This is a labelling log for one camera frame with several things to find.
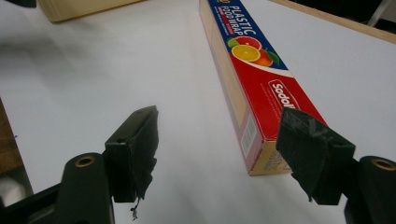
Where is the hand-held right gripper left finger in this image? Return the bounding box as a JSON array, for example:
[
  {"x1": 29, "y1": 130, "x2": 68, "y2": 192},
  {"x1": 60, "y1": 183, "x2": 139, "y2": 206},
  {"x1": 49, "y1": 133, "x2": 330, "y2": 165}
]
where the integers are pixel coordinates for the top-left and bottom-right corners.
[{"x1": 55, "y1": 105, "x2": 160, "y2": 224}]

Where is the metal stand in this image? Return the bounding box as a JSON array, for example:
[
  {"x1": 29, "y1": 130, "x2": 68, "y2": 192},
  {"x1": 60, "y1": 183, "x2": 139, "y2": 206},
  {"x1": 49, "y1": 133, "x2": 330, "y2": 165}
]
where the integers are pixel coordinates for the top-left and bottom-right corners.
[{"x1": 366, "y1": 0, "x2": 394, "y2": 27}]

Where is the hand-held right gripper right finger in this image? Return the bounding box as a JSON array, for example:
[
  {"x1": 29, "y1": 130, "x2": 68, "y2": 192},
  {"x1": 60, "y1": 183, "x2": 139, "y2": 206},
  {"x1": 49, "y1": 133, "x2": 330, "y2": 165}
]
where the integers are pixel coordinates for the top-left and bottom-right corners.
[{"x1": 276, "y1": 106, "x2": 396, "y2": 224}]

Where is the red blue plastic wrap box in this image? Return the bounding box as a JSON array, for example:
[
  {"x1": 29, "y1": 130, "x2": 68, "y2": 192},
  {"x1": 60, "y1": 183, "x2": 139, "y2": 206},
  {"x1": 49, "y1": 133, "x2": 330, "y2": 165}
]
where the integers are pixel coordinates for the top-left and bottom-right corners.
[{"x1": 199, "y1": 0, "x2": 328, "y2": 176}]

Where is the cardboard box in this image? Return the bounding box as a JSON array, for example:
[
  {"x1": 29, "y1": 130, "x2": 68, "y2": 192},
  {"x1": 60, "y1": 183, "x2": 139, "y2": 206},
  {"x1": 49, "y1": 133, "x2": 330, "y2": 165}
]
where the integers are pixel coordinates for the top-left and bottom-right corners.
[{"x1": 36, "y1": 0, "x2": 148, "y2": 23}]

